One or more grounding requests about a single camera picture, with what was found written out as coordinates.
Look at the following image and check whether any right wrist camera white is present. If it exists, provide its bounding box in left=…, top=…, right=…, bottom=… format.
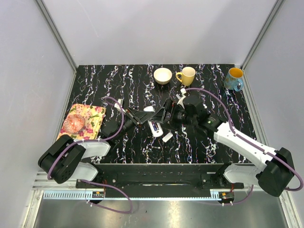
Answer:
left=176, top=87, right=187, bottom=108

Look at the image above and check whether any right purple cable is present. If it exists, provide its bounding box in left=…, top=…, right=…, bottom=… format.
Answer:
left=184, top=87, right=304, bottom=207

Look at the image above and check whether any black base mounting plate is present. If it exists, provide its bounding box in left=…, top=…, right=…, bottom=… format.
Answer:
left=76, top=172, right=245, bottom=190

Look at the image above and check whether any blue floral mug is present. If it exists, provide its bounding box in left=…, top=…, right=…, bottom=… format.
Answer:
left=224, top=67, right=244, bottom=92

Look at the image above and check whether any blue purple battery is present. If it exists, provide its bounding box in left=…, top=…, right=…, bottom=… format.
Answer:
left=152, top=122, right=159, bottom=132

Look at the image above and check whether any white battery cover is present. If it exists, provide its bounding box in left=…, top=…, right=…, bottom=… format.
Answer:
left=162, top=133, right=173, bottom=143

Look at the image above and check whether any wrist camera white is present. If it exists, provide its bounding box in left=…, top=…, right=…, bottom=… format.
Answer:
left=114, top=99, right=124, bottom=111
left=176, top=87, right=187, bottom=108

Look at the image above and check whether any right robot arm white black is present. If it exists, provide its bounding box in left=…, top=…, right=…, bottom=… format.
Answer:
left=151, top=95, right=295, bottom=197

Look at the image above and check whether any floral rectangular tray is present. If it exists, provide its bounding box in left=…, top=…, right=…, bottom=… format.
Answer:
left=57, top=104, right=106, bottom=140

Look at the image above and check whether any white remote control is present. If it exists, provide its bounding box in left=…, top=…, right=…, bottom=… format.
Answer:
left=143, top=106, right=163, bottom=137

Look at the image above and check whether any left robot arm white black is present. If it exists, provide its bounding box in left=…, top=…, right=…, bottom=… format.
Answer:
left=38, top=106, right=155, bottom=184

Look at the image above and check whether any cream ceramic bowl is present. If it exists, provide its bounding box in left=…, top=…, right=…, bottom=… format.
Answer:
left=153, top=67, right=172, bottom=85

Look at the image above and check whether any red patterned glass bowl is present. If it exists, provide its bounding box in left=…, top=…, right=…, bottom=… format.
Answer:
left=63, top=114, right=85, bottom=134

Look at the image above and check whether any yellow mug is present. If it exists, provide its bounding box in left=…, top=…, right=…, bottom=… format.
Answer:
left=176, top=66, right=196, bottom=86

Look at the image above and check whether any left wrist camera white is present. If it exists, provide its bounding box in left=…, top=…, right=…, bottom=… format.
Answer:
left=114, top=99, right=124, bottom=111

